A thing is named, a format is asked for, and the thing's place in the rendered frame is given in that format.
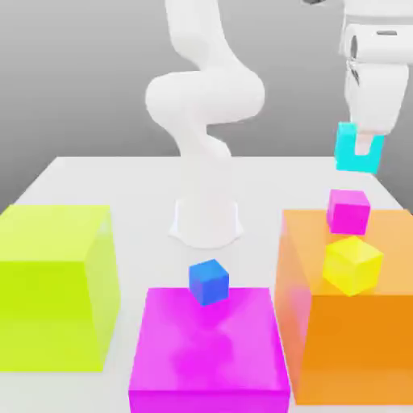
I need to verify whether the small cyan cube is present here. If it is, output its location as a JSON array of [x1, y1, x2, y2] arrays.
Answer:
[[333, 121, 386, 175]]

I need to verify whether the small magenta cube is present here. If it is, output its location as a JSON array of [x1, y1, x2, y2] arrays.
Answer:
[[326, 189, 371, 236]]

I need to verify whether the small yellow cube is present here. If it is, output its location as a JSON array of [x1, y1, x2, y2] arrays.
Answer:
[[322, 235, 385, 297]]

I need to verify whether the small blue cube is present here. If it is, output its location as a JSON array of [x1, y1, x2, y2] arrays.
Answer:
[[188, 258, 231, 307]]

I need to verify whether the large orange box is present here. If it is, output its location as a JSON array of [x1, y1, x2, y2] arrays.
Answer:
[[274, 208, 413, 406]]

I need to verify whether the large magenta box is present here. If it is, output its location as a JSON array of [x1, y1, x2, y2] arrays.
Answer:
[[127, 286, 291, 413]]

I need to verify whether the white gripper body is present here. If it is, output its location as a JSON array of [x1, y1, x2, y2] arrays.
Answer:
[[344, 61, 410, 136]]

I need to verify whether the large lime box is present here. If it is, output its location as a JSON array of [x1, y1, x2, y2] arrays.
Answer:
[[0, 203, 122, 373]]

